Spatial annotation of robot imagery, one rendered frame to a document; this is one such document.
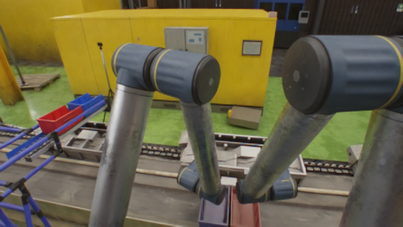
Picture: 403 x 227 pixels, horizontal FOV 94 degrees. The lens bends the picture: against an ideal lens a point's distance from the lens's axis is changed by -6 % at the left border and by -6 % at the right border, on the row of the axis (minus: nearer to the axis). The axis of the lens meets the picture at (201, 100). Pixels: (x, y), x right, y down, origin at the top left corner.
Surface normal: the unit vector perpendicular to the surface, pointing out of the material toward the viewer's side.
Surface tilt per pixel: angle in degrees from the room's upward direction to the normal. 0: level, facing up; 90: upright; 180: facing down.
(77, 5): 90
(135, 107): 74
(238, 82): 90
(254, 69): 90
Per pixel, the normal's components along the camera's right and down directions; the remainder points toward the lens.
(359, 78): 0.09, 0.18
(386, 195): -0.68, 0.25
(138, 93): 0.41, 0.17
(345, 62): 0.07, -0.19
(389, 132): -0.93, 0.14
